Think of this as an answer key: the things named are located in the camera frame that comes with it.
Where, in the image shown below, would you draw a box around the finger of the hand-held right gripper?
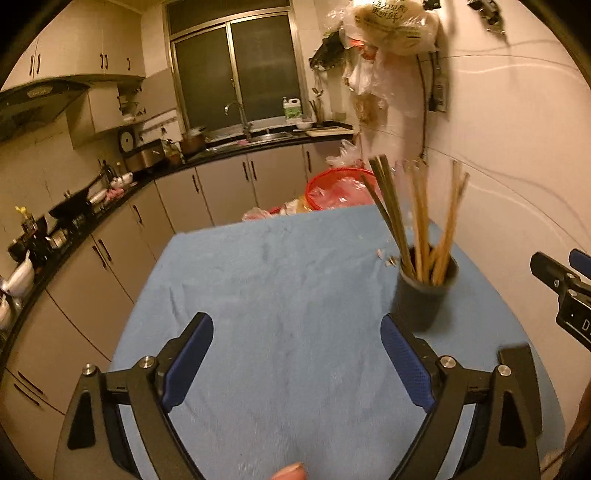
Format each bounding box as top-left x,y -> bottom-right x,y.
529,251 -> 591,295
568,248 -> 591,280

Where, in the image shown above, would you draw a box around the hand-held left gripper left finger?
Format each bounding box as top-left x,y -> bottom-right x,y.
53,312 -> 214,480

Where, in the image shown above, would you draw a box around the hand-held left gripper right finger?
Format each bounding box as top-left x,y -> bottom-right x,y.
380,314 -> 543,480

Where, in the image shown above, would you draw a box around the black cylindrical cup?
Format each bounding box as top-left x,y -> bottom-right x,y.
390,247 -> 460,332

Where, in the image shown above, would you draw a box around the group of wooden chopsticks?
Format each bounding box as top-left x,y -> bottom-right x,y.
360,154 -> 471,287

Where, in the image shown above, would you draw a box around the person's left hand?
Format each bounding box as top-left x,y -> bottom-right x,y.
270,462 -> 309,480

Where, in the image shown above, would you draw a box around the blue towel cloth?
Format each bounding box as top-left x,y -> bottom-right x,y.
108,203 -> 567,480

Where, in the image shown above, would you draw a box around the crumpled pink plastic bag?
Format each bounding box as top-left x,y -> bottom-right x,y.
242,198 -> 315,223

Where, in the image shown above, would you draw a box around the large white bowl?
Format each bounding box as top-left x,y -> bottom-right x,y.
4,251 -> 36,296

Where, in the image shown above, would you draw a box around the beige lower cabinets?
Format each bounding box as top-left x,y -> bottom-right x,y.
0,138 -> 345,463

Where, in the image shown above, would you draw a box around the black kitchen countertop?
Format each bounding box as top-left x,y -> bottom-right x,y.
0,127 -> 356,352

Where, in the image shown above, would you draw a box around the red mesh basket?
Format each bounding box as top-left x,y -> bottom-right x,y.
305,167 -> 384,211

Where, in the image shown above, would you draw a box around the black wok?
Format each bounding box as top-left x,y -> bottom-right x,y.
48,173 -> 105,220

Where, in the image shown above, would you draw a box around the yellow cap oil bottle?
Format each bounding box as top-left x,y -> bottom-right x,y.
15,205 -> 38,241

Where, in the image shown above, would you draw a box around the white plastic bag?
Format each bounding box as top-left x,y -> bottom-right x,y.
325,138 -> 366,169

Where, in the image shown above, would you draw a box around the metal rice cooker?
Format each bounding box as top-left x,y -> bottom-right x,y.
124,142 -> 165,173

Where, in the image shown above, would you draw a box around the metal cooking pot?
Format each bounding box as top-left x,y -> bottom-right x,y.
181,128 -> 208,156

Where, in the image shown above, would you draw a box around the wooden cutting board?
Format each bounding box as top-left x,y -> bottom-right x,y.
307,126 -> 356,138

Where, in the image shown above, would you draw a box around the metal kitchen sink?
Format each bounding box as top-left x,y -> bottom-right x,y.
205,130 -> 297,151

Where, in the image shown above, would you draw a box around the metal sink faucet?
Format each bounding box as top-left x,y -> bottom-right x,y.
225,102 -> 253,140

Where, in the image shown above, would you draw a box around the black hanging tools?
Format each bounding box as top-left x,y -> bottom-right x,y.
466,0 -> 507,33

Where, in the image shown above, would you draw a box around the hanging translucent plastic bags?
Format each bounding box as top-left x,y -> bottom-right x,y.
342,46 -> 393,126

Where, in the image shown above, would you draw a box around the hanging plastic bag of noodles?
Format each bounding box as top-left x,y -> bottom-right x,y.
342,0 -> 440,56

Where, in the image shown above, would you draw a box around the range hood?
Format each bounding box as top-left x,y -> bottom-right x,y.
0,78 -> 93,142

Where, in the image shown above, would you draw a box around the dark kitchen window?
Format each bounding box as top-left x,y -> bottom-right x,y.
166,0 -> 304,133

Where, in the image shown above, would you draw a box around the black power cable with plug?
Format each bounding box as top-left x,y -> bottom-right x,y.
414,53 -> 449,158

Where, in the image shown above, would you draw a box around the small wall cabinet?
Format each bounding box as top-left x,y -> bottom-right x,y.
67,83 -> 144,149

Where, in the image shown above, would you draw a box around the wall mounted rack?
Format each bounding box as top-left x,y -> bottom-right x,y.
309,32 -> 345,70

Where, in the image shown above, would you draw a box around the upper wall cabinets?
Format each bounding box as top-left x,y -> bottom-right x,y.
0,0 -> 147,93

